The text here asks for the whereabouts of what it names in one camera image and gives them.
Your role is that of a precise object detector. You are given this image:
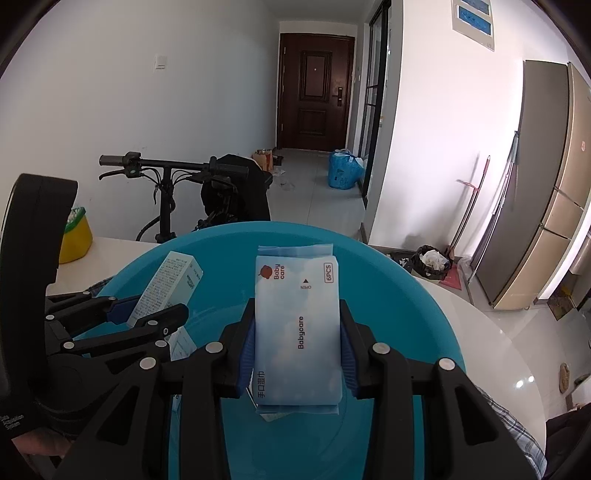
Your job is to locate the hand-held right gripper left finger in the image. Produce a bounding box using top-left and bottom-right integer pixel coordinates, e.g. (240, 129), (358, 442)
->
(53, 298), (258, 480)

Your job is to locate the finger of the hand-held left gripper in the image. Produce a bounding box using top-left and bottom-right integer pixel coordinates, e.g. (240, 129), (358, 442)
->
(45, 290), (144, 342)
(48, 304), (191, 367)

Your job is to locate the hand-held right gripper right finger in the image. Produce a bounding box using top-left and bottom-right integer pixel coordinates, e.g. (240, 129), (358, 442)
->
(338, 299), (548, 480)

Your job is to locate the light blue slim box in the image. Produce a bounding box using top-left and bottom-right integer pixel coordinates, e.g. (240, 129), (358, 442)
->
(168, 325), (195, 363)

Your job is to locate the white teal slim box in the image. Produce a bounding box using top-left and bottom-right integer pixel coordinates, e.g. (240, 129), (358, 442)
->
(127, 251), (204, 328)

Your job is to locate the light blue wet wipes pack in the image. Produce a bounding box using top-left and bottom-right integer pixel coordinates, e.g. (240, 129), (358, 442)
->
(255, 244), (342, 418)

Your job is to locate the blue plastic basin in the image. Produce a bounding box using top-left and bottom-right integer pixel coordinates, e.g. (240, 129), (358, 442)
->
(74, 222), (467, 480)

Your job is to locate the person's left hand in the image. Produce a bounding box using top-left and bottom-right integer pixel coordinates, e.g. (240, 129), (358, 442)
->
(10, 434), (77, 480)

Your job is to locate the yellow container green lid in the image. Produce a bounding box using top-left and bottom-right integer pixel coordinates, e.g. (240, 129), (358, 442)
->
(59, 207), (93, 265)

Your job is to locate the black bicycle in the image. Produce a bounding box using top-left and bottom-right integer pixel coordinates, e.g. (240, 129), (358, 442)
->
(98, 151), (273, 244)

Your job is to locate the black trash bin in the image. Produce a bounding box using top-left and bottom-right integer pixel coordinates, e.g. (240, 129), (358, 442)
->
(412, 244), (452, 281)

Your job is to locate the red dustpan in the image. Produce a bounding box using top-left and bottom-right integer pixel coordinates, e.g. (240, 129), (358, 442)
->
(438, 256), (472, 291)

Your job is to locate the black bicycle bag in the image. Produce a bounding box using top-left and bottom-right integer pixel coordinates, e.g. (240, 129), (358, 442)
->
(200, 154), (273, 227)

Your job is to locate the blue plaid cloth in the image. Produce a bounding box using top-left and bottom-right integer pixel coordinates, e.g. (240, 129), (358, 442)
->
(85, 276), (548, 480)

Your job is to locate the blue plastic bag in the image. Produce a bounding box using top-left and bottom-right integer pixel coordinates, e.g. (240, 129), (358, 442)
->
(329, 148), (365, 189)

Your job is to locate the brown paper bag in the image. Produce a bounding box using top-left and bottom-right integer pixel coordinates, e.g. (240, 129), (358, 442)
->
(252, 148), (283, 169)

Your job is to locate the dark cloth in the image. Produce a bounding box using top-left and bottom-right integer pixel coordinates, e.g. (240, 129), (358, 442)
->
(545, 404), (591, 480)

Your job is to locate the mop with grey pole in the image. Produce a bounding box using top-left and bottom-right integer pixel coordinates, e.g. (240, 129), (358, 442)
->
(492, 131), (520, 215)

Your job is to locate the black framed glass door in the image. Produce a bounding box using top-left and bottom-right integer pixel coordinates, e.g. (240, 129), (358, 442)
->
(358, 0), (393, 204)

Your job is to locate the gold refrigerator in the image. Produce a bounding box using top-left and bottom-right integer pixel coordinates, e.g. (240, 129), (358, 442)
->
(475, 60), (591, 310)

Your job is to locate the brown entrance door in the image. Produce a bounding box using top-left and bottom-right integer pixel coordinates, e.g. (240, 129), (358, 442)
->
(277, 33), (356, 151)

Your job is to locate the broom with red handle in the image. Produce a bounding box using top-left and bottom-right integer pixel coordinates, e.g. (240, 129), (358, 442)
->
(450, 154), (491, 259)

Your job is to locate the wall electrical panel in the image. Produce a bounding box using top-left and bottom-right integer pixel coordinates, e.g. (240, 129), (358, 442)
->
(451, 0), (496, 51)

